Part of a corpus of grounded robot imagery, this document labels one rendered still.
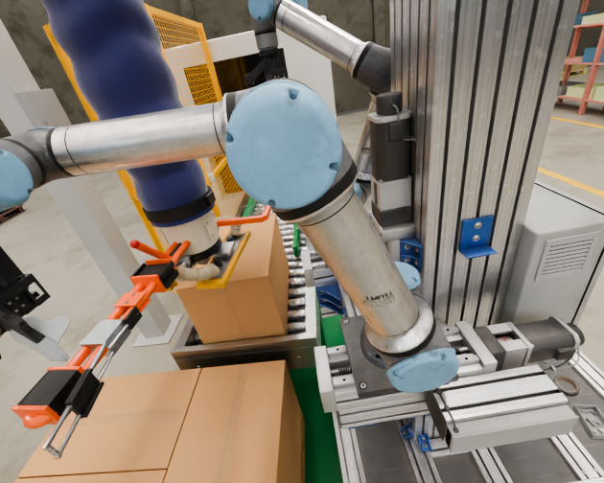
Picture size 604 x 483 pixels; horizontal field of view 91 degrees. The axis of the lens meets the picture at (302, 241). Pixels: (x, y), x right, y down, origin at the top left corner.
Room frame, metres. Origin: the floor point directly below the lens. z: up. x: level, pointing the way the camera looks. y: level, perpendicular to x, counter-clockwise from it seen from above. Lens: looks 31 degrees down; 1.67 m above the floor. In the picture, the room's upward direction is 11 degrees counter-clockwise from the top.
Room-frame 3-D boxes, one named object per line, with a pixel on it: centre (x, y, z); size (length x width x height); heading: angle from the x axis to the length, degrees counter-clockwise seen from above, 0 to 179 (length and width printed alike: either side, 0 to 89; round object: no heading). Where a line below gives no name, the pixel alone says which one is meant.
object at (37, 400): (0.38, 0.51, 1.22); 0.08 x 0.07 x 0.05; 168
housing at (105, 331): (0.51, 0.48, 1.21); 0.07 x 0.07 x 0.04; 78
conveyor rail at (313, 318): (2.09, -0.09, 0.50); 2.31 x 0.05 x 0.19; 173
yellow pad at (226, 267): (0.94, 0.29, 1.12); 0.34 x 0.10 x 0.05; 168
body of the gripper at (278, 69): (1.23, -0.03, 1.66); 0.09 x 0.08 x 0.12; 88
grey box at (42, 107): (1.82, 1.19, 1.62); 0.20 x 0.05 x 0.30; 173
